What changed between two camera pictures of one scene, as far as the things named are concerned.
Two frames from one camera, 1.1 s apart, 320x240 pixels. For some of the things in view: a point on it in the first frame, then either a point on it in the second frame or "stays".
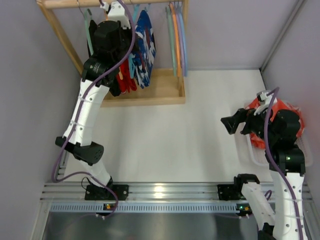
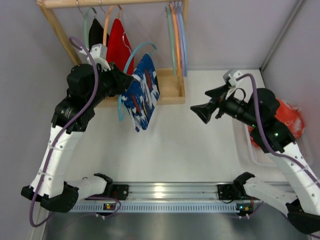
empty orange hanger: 176,42 stays
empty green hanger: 168,13 stays
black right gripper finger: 240,116 to 217,93
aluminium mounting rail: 160,191 stays
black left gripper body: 92,31 to 115,76
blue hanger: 131,57 to 130,58
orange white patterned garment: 279,105 stays
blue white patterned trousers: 144,55 to 140,102
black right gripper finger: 232,126 to 205,111
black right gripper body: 243,118 to 218,102
